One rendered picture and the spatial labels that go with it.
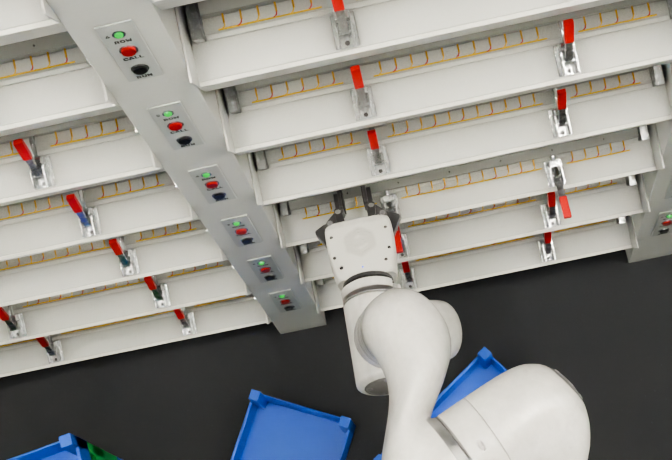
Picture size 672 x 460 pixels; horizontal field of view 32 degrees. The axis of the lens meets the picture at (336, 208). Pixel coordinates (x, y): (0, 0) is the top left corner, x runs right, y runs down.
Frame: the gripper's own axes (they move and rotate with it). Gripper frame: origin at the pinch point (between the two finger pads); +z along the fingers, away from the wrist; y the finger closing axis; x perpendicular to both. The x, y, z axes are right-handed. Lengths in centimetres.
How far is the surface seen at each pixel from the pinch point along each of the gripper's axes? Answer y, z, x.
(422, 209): -10.2, 0.2, 8.0
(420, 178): -10.8, 3.2, 3.5
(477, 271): -18.3, 6.7, 46.1
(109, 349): 54, 6, 46
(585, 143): -37.2, 3.3, 3.4
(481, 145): -20.2, -2.6, -11.3
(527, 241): -29, 10, 44
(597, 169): -38.5, 0.7, 7.7
